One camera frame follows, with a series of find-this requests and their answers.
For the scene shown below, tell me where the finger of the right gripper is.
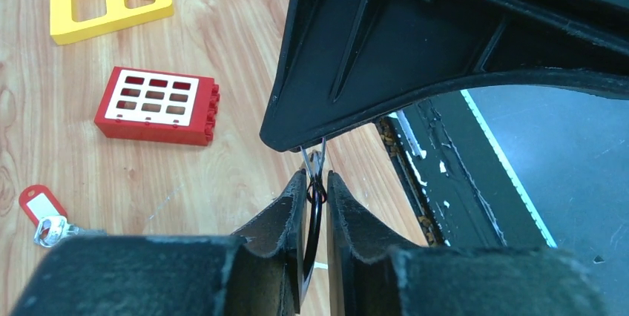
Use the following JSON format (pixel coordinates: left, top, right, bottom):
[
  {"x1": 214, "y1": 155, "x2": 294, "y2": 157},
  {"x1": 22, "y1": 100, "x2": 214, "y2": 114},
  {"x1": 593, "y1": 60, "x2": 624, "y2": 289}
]
[{"x1": 260, "y1": 0, "x2": 628, "y2": 152}]

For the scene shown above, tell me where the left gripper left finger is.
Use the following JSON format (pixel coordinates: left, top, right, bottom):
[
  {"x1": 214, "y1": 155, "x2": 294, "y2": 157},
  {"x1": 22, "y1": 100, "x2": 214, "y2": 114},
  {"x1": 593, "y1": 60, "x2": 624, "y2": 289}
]
[{"x1": 12, "y1": 170, "x2": 307, "y2": 315}]

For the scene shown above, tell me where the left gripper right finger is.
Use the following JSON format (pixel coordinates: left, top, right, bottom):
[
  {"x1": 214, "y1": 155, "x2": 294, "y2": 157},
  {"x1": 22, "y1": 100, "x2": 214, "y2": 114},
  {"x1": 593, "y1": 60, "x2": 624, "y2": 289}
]
[{"x1": 327, "y1": 172, "x2": 607, "y2": 315}]

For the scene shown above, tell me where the metal keyring with keys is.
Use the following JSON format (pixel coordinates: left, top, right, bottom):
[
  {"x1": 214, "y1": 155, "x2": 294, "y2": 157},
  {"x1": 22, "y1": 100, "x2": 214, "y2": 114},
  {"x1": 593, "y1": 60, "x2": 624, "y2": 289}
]
[{"x1": 300, "y1": 137, "x2": 327, "y2": 303}]

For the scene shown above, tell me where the key with red tag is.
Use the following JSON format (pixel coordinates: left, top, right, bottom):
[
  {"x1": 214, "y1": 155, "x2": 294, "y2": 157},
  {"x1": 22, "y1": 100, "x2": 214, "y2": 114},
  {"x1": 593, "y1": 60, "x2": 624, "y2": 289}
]
[{"x1": 19, "y1": 185, "x2": 107, "y2": 248}]

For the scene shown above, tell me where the red white grid block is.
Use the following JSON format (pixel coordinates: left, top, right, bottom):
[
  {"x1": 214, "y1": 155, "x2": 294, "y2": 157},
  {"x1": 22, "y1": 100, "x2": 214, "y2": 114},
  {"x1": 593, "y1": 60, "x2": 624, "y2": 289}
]
[{"x1": 94, "y1": 66, "x2": 220, "y2": 146}]

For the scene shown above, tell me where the yellow plastic triangle piece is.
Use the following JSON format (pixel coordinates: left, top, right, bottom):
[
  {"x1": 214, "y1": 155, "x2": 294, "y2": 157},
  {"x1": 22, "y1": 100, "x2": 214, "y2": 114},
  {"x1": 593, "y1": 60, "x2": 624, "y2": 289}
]
[{"x1": 50, "y1": 0, "x2": 174, "y2": 45}]

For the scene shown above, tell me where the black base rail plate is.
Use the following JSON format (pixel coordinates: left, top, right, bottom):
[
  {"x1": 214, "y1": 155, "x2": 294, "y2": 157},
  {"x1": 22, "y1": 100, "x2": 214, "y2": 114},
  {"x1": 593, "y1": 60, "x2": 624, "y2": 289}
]
[{"x1": 376, "y1": 90, "x2": 556, "y2": 248}]

